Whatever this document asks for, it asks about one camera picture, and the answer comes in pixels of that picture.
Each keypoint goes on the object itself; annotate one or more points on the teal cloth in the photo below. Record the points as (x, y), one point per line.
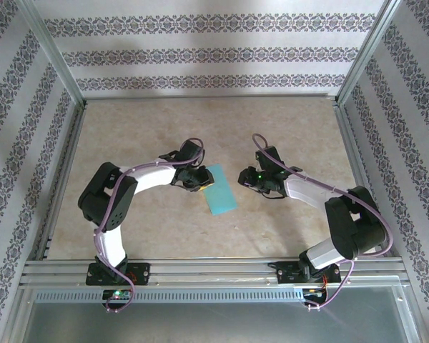
(221, 200)

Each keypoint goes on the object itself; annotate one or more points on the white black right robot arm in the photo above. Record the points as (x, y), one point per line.
(350, 221)

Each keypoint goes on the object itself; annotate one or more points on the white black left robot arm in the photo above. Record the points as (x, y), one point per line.
(107, 246)

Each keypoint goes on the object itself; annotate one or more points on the grey metal sheet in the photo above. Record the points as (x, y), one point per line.
(214, 323)

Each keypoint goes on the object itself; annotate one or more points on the controller board with green light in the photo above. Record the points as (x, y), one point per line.
(117, 294)

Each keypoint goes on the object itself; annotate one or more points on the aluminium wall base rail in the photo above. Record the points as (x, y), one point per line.
(211, 96)

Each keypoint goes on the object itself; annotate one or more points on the aluminium side rail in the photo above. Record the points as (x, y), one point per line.
(361, 171)
(62, 178)

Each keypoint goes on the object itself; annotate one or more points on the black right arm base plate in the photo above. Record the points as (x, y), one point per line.
(286, 273)

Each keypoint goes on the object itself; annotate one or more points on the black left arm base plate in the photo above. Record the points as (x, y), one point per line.
(139, 275)

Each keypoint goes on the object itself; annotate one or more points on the aluminium frame post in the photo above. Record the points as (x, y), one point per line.
(370, 50)
(50, 50)

